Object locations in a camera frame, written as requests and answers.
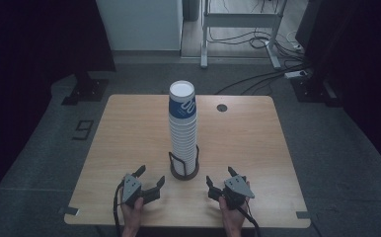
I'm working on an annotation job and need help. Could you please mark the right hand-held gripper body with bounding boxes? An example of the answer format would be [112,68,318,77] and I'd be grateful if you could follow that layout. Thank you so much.
[222,176,256,211]

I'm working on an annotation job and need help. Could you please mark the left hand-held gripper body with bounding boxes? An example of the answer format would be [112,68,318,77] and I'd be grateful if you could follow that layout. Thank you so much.
[120,173,144,208]

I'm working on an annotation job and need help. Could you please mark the black wire cup holder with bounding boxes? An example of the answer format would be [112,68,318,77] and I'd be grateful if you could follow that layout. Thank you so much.
[168,144,201,182]

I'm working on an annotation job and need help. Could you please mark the stack of white paper cups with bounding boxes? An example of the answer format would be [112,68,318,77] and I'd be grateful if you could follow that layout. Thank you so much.
[168,80,199,177]

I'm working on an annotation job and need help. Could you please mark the person's left hand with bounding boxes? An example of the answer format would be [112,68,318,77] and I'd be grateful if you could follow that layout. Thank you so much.
[120,197,145,229]

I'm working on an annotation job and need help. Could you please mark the person's right hand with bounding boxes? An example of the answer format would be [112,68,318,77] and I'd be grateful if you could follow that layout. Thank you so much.
[218,196,250,230]

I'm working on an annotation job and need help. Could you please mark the black stand base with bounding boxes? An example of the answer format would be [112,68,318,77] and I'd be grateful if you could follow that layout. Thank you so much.
[61,70,110,107]
[290,76,343,109]

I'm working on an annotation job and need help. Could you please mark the white power strip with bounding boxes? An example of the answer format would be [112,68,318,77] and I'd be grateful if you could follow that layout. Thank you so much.
[283,69,309,80]

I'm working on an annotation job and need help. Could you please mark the white cabinet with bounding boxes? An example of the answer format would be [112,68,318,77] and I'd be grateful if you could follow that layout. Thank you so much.
[95,0,184,52]

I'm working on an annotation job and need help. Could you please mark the dark curtain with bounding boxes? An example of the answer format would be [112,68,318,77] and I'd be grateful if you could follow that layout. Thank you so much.
[294,0,381,181]
[0,0,116,215]

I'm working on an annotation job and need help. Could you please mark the dark grey bin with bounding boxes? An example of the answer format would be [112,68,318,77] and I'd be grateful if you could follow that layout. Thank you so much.
[182,0,201,23]

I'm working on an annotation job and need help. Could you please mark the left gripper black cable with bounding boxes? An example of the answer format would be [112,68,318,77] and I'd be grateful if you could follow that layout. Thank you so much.
[113,181,125,237]

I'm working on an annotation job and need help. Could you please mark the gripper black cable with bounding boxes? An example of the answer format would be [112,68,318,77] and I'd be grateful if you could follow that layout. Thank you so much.
[113,181,125,237]
[239,205,263,237]

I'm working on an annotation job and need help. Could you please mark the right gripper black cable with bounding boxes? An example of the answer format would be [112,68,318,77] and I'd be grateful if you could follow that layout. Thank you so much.
[239,205,263,237]

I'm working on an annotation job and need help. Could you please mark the black floor cable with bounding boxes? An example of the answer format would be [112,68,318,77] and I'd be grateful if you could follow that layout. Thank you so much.
[213,65,311,96]

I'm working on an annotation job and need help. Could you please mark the tangled black floor cables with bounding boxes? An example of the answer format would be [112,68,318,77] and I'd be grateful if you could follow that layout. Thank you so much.
[207,28,306,62]

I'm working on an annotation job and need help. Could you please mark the white metal stand frame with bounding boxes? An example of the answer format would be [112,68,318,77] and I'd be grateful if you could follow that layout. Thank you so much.
[199,0,288,70]

